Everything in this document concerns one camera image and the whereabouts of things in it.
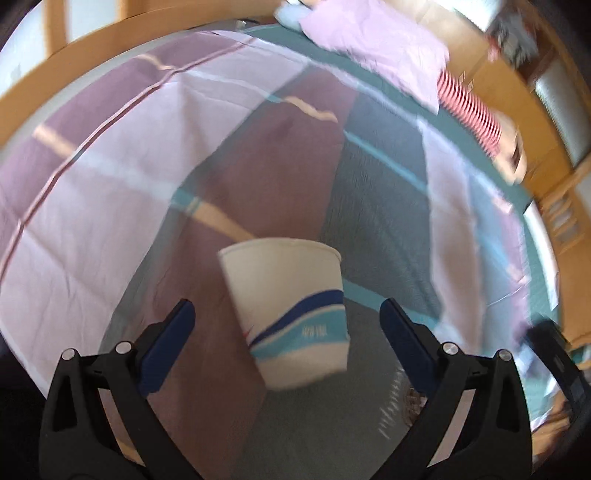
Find ribbed glass window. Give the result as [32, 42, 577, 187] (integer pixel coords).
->
[534, 59, 591, 164]

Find checked bedsheet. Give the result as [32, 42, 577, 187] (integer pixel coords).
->
[0, 30, 536, 480]

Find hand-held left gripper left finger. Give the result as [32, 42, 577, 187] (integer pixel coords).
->
[39, 299, 196, 480]

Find wooden bunk bed frame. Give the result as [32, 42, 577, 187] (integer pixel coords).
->
[0, 0, 591, 354]

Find stacked clothes on shelf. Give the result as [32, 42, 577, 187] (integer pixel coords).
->
[488, 8, 537, 58]

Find white blue paper cup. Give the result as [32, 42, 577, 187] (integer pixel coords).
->
[218, 237, 350, 392]

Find striped plush doll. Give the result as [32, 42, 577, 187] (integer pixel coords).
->
[436, 69, 528, 186]

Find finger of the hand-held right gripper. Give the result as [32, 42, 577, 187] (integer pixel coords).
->
[526, 320, 573, 372]

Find wooden wall cabinet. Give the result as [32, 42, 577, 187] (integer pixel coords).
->
[416, 0, 591, 208]

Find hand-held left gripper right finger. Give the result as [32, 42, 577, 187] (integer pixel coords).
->
[380, 298, 533, 480]

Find pink pillow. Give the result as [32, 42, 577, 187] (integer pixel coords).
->
[298, 0, 451, 114]

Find light blue pillow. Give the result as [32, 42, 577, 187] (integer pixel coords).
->
[274, 1, 308, 29]

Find green bed mat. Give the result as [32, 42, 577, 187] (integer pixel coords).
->
[240, 22, 565, 324]

